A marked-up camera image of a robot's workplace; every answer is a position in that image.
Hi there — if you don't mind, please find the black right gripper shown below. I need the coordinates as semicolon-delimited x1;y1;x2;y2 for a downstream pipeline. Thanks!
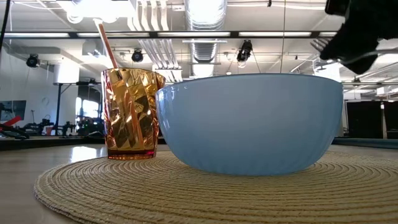
320;0;398;75

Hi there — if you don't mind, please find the silver ventilation duct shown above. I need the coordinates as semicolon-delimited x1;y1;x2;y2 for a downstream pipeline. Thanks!
183;0;228;78

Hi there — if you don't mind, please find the round woven straw placemat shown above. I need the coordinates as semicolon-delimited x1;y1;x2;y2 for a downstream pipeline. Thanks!
33;150;398;224

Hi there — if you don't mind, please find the black pole stand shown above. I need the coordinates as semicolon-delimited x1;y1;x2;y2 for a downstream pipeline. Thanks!
52;81;80;137

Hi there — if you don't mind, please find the amber faceted plastic tumbler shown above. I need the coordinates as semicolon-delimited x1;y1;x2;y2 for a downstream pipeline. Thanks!
101;67;168;161

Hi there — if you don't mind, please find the black partition panel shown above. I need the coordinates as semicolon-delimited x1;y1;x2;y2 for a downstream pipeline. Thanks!
345;101;384;139
384;101;398;139

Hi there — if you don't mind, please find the red bar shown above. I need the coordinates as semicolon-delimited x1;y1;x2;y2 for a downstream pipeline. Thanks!
0;115;23;128

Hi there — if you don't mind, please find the dark wall screen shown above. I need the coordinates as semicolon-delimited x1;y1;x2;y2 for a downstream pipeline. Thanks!
0;100;27;121

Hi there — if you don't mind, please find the silver metal fork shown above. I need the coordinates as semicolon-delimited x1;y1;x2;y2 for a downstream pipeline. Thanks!
310;37;398;63

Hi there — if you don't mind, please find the light blue bowl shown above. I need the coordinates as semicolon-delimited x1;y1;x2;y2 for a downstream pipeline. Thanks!
155;73;345;177

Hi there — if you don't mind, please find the black hanging cable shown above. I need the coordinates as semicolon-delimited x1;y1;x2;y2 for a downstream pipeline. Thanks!
0;0;12;54

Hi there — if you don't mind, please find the orange drinking straw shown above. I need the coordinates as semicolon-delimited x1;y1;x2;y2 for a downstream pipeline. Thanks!
93;17;146;149

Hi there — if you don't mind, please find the black background equipment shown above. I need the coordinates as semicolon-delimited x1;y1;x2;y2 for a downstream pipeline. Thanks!
23;114;75;137

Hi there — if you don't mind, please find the black overhead camera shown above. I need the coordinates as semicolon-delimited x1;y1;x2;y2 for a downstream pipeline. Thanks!
236;39;254;63

